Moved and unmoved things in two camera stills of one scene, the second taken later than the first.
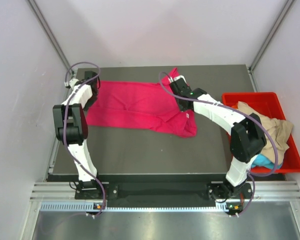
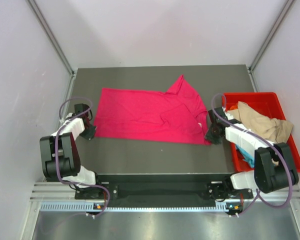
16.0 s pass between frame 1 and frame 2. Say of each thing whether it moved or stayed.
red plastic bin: stayed
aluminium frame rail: stayed
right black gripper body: moved
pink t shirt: moved
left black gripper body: moved
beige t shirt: stayed
